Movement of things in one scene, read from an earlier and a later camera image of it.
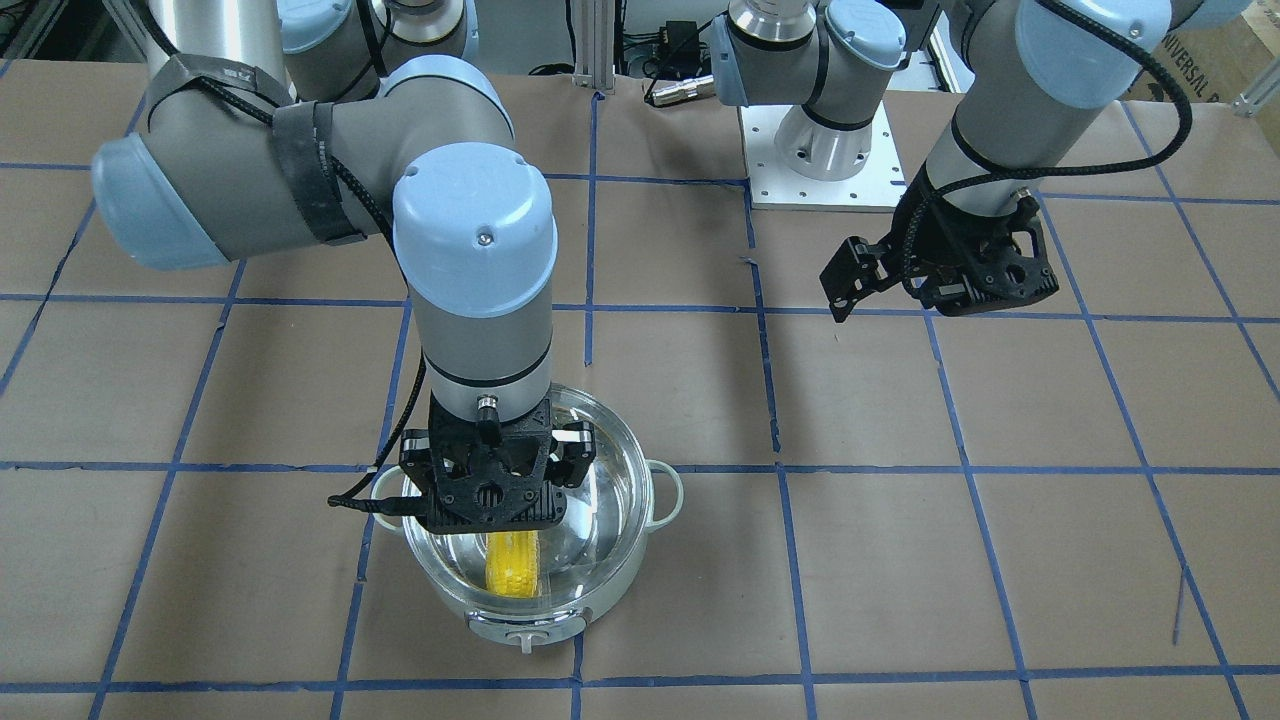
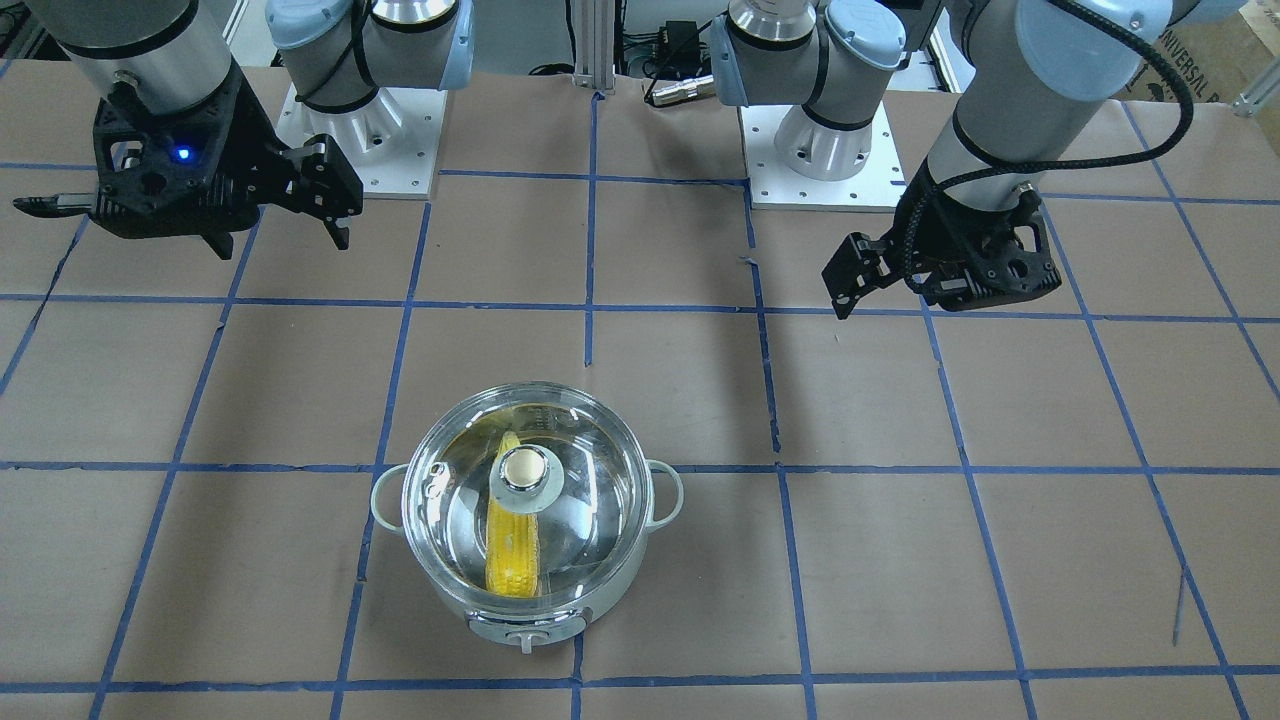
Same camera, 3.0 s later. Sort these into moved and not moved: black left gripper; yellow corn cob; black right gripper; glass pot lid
Moved: black right gripper
Not moved: glass pot lid; yellow corn cob; black left gripper
